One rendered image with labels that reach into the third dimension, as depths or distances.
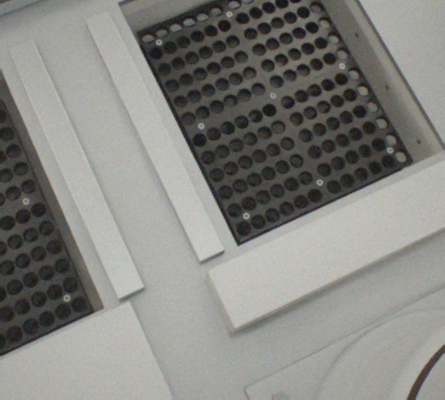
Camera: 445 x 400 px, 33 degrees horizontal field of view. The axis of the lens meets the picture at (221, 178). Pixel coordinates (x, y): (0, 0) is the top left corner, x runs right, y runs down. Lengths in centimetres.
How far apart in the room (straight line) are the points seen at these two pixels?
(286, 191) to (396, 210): 12
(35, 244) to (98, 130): 11
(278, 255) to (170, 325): 10
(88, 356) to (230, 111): 26
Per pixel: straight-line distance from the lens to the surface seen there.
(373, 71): 76
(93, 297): 70
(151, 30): 72
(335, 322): 60
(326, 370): 58
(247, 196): 66
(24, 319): 64
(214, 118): 68
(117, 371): 57
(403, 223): 59
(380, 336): 58
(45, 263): 65
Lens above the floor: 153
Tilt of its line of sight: 72 degrees down
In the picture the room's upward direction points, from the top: 11 degrees clockwise
